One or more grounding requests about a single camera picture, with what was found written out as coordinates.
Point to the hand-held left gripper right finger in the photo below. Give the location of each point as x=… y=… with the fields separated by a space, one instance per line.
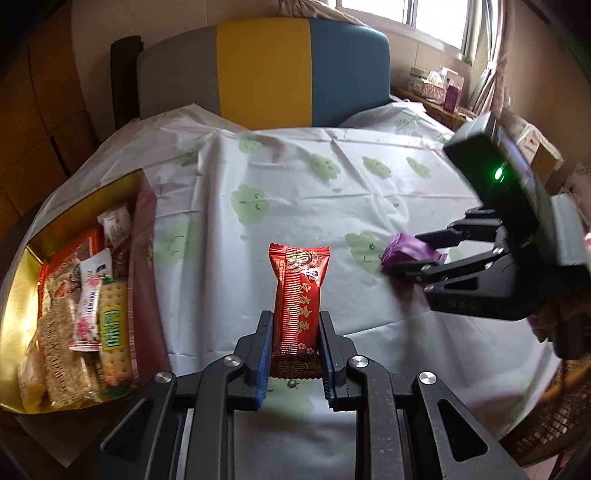
x=327 y=369

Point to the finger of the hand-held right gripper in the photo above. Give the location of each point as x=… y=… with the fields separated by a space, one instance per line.
x=443 y=237
x=429 y=273

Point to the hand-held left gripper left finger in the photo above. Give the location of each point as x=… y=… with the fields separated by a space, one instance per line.
x=264 y=369

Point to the purple snack packet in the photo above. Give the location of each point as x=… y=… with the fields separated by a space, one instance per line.
x=406 y=249

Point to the red candy packet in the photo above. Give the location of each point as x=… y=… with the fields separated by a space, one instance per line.
x=298 y=295

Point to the green cracker packet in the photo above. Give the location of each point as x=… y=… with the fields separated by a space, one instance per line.
x=113 y=337

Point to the gold tin box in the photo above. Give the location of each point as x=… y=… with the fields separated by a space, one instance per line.
x=145 y=267

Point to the pink flower snack packet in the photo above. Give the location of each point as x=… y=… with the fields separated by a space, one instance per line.
x=87 y=318

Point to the white blue snack packet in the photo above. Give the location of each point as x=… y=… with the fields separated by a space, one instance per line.
x=97 y=265

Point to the white red snack packet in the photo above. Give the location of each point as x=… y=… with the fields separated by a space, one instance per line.
x=115 y=226

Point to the person's right hand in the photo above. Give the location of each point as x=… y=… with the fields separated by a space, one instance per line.
x=544 y=323

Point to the cardboard box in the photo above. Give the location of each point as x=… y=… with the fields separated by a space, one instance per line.
x=547 y=159

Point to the wooden side shelf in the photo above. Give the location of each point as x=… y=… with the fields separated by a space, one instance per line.
x=438 y=110

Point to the floral tissue box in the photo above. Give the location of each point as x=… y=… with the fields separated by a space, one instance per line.
x=435 y=91

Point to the sheer curtain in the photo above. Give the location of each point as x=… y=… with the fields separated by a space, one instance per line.
x=501 y=55

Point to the white green box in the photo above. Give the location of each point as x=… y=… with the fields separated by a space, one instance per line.
x=418 y=76

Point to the wicker chair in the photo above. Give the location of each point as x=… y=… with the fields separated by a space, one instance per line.
x=549 y=415

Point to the window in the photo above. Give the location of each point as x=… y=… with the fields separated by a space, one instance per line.
x=415 y=14

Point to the grey yellow blue chair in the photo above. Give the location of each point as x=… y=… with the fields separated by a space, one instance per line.
x=263 y=69

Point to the tied floral curtain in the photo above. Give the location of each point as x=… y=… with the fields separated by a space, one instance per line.
x=314 y=7

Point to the black rolled mat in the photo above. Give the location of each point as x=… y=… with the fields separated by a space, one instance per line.
x=124 y=78

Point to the wooden wardrobe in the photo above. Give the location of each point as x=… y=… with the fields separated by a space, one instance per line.
x=46 y=115

